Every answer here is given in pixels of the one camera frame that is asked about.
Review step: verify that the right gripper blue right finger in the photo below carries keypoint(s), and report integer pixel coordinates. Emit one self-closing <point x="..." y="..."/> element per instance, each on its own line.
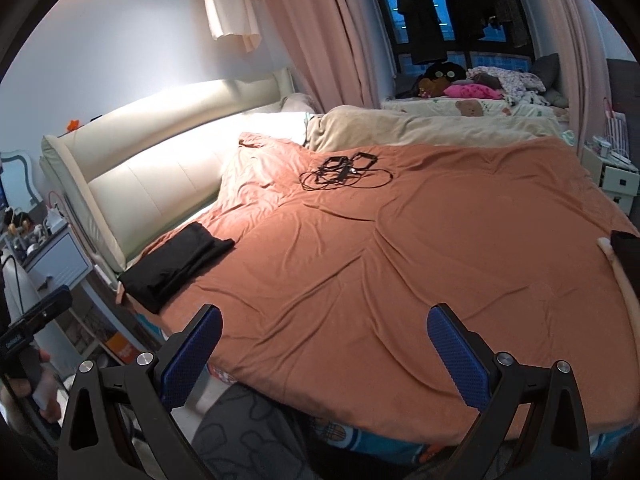
<point x="465" y="354"/>

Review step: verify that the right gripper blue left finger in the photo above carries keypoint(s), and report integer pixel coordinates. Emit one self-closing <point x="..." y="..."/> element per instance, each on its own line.
<point x="185" y="354"/>

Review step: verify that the black jacket with yellow logo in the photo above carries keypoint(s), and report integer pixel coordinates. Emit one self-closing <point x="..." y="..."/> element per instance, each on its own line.
<point x="159" y="275"/>

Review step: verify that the orange box on shelf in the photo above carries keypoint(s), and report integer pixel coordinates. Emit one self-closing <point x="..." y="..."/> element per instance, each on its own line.
<point x="122" y="348"/>

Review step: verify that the grey bedside drawer cabinet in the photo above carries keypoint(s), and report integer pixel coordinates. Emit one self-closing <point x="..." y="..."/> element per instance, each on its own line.
<point x="61" y="261"/>

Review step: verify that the orange-brown duvet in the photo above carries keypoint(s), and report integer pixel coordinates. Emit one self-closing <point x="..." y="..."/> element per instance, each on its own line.
<point x="325" y="293"/>

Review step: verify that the cream padded headboard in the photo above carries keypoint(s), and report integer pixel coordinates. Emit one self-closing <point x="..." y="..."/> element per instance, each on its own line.
<point x="131" y="175"/>

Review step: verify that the white bedside cabinet right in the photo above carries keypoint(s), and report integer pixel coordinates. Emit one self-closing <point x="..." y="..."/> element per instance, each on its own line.
<point x="617" y="180"/>

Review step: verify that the beige blanket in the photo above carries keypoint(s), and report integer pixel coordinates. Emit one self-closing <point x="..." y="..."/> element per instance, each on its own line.
<point x="347" y="127"/>

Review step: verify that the pink plush toy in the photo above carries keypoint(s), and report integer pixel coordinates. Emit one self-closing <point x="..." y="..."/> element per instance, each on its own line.
<point x="472" y="91"/>

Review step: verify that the floral patterned bedding pile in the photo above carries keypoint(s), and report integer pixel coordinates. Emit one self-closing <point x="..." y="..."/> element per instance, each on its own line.
<point x="517" y="87"/>

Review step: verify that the striped gift bag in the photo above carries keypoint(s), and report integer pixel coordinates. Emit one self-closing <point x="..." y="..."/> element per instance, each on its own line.
<point x="616" y="130"/>

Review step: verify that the black round plush toy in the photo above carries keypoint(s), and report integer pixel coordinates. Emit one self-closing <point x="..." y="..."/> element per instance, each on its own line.
<point x="438" y="77"/>

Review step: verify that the dark grey pillow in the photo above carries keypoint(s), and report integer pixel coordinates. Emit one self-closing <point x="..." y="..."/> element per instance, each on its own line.
<point x="547" y="69"/>

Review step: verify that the right pink curtain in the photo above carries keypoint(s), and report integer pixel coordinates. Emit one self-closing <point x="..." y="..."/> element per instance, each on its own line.
<point x="584" y="70"/>

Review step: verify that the pink curtain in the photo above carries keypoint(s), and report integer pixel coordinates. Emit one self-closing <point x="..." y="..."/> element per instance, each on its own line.
<point x="584" y="70"/>
<point x="328" y="44"/>

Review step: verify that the white hanging shirt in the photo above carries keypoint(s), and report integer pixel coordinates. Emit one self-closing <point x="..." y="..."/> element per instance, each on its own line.
<point x="233" y="19"/>

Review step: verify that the black hanging coat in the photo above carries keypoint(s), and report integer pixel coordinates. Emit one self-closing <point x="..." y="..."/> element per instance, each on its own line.
<point x="425" y="39"/>

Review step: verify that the left pink curtain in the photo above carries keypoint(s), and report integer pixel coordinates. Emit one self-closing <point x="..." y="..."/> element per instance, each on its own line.
<point x="328" y="44"/>

